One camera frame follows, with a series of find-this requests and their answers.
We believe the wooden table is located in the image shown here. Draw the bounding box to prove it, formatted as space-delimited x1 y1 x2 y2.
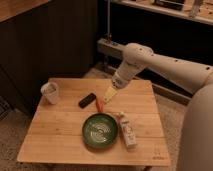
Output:
17 78 170 166

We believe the white mug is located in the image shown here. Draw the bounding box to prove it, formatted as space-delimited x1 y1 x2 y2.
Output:
41 82 59 104

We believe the green ceramic bowl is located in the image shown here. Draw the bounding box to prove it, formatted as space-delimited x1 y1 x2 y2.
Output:
82 113 118 149

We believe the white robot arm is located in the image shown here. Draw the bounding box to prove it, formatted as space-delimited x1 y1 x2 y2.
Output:
104 43 213 171

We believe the dark wooden cabinet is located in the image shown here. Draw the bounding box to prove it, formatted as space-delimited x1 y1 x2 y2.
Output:
0 0 98 115

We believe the orange carrot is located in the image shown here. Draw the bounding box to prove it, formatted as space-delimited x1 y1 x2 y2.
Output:
96 98 103 112

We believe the black rectangular block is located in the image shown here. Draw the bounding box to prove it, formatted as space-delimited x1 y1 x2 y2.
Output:
78 93 96 108

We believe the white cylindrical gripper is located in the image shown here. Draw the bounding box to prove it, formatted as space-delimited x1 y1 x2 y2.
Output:
103 62 140 103

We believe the background shelf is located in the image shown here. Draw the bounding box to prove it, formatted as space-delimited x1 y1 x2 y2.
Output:
112 0 213 26

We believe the vertical metal pole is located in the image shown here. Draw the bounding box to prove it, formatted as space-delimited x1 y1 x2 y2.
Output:
107 0 111 42

